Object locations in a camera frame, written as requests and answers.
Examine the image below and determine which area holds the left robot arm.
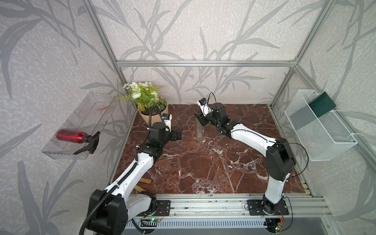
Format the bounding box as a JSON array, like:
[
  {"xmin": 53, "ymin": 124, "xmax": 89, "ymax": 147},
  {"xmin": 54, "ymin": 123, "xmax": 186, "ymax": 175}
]
[{"xmin": 79, "ymin": 122, "xmax": 183, "ymax": 235}]

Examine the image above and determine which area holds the wooden handled tool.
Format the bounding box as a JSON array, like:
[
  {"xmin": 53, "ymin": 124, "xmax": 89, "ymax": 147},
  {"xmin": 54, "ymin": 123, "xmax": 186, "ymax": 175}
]
[{"xmin": 134, "ymin": 178, "xmax": 152, "ymax": 193}]

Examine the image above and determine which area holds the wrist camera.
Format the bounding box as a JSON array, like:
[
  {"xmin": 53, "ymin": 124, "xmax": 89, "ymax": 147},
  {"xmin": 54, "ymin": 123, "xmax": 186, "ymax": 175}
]
[
  {"xmin": 197, "ymin": 98, "xmax": 212, "ymax": 117},
  {"xmin": 162, "ymin": 113, "xmax": 172, "ymax": 132}
]

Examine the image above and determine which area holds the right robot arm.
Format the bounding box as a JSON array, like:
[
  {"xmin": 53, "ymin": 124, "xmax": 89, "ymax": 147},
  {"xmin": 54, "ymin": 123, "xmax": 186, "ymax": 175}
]
[{"xmin": 195, "ymin": 98, "xmax": 296, "ymax": 206}]

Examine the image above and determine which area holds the white wire mesh basket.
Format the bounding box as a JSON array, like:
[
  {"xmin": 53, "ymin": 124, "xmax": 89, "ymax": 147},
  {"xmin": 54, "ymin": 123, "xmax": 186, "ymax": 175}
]
[{"xmin": 285, "ymin": 90, "xmax": 358, "ymax": 162}]

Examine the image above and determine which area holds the potted green plant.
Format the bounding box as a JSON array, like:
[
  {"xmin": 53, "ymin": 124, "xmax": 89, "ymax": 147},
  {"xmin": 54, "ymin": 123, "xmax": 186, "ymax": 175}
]
[{"xmin": 118, "ymin": 82, "xmax": 168, "ymax": 126}]

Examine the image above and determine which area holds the black corrugated cable hose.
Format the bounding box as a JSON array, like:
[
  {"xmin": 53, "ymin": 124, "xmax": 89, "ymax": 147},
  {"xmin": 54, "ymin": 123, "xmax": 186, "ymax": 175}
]
[{"xmin": 78, "ymin": 161, "xmax": 139, "ymax": 235}]

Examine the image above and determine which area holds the red spray bottle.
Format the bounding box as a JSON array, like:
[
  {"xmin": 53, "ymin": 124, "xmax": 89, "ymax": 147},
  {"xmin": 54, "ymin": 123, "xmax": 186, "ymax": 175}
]
[{"xmin": 56, "ymin": 129, "xmax": 100, "ymax": 155}]

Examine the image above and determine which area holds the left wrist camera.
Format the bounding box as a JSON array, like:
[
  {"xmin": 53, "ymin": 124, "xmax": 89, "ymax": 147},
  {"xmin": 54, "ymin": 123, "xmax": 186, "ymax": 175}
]
[{"xmin": 162, "ymin": 113, "xmax": 172, "ymax": 132}]

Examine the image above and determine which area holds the clear plastic bottle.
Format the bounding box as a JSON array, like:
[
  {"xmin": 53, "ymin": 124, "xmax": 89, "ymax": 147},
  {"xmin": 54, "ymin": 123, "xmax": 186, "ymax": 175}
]
[{"xmin": 195, "ymin": 118, "xmax": 205, "ymax": 141}]

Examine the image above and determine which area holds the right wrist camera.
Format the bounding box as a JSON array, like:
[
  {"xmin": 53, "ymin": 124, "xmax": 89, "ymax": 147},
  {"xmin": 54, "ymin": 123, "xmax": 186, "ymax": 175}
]
[{"xmin": 197, "ymin": 98, "xmax": 212, "ymax": 117}]

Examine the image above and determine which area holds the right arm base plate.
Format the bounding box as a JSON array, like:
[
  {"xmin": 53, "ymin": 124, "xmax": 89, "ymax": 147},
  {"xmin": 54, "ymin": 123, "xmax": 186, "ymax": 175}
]
[{"xmin": 247, "ymin": 199, "xmax": 290, "ymax": 216}]

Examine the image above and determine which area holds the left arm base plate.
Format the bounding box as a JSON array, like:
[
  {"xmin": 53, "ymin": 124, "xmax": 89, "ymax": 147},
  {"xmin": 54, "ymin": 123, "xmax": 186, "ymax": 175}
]
[{"xmin": 138, "ymin": 200, "xmax": 171, "ymax": 217}]

